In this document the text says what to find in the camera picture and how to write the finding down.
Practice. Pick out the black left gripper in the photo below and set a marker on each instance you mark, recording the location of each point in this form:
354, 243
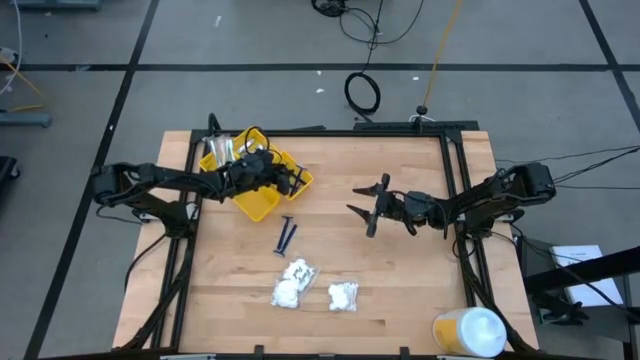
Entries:
252, 172

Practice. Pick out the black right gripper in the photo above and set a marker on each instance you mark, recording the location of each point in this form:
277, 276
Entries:
410, 207

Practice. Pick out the dark blue disposable razor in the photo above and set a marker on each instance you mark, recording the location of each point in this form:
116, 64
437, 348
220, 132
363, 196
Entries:
300, 181
288, 240

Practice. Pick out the silver foil packet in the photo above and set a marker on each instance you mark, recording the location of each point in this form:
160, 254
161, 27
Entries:
230, 150
217, 150
247, 146

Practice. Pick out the black and blue screws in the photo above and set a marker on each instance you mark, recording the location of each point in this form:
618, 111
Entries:
283, 235

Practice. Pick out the handwritten label cotton ball bag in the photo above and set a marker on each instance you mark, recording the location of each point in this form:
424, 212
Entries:
300, 272

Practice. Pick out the clear cotton ball bag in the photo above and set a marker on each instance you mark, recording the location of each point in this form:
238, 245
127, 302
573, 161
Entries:
285, 295

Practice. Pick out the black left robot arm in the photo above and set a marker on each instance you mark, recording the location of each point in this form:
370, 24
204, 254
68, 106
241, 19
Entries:
165, 175

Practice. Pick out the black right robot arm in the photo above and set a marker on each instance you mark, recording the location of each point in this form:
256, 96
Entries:
490, 192

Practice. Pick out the yellow slotted plastic basket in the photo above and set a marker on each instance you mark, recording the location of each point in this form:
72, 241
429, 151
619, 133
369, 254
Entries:
257, 205
290, 161
209, 161

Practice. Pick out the printed label cotton ball bag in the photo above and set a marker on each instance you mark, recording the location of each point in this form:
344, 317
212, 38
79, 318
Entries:
342, 297

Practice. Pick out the yellow canister with white lid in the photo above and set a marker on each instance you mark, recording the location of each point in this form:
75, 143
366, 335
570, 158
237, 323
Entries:
475, 332

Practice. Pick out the black clamp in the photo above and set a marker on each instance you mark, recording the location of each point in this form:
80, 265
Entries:
560, 310

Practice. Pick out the black beam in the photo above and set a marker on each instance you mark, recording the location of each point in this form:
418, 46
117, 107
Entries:
600, 261

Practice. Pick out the white booklet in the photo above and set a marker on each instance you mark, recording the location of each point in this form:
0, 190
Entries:
595, 295

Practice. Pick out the grey floor bar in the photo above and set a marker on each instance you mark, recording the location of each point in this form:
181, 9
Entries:
55, 4
25, 120

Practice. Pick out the black floor object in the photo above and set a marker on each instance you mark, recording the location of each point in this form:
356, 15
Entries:
7, 167

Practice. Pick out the black aluminium table frame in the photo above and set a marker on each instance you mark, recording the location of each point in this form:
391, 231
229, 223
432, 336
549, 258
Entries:
320, 133

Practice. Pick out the black table edge bracket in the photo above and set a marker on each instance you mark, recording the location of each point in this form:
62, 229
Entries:
258, 352
405, 353

